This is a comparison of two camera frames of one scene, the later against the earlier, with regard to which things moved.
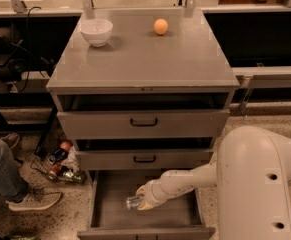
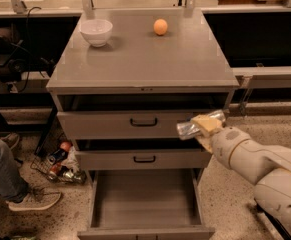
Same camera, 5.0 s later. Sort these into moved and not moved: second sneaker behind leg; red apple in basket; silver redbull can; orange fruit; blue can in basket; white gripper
Moved: white gripper; silver redbull can
Not moved: red apple in basket; second sneaker behind leg; blue can in basket; orange fruit
